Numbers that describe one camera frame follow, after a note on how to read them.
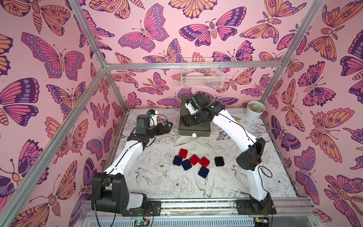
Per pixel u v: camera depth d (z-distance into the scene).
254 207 0.65
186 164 0.88
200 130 0.84
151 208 0.73
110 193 0.41
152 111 0.76
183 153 0.94
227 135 0.58
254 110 1.06
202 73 0.95
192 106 0.68
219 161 0.91
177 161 0.90
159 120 1.13
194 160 0.90
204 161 0.90
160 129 0.74
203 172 0.86
